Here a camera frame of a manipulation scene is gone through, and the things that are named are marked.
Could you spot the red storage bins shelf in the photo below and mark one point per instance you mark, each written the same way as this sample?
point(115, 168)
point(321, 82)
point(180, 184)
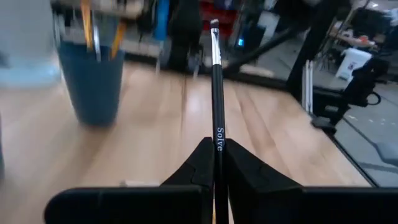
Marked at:
point(224, 12)

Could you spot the black paintbrush silver ferrule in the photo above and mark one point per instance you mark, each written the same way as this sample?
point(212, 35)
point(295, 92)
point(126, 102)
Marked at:
point(218, 109)
point(96, 43)

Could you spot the white waste bin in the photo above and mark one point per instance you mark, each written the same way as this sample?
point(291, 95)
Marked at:
point(354, 62)

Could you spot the black table frame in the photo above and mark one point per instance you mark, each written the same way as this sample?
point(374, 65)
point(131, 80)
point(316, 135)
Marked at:
point(267, 80)

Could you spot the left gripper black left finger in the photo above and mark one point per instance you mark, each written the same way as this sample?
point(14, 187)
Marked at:
point(124, 205)

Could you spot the black office chair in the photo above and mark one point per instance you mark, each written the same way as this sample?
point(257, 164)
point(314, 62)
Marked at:
point(363, 84)

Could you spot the blue barrel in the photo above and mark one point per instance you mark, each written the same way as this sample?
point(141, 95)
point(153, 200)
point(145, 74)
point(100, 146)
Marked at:
point(162, 18)

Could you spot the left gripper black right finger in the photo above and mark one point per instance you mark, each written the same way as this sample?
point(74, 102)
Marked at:
point(311, 205)

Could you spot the dark blue plastic cup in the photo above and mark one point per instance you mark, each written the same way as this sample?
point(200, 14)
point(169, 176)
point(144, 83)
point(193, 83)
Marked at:
point(93, 87)

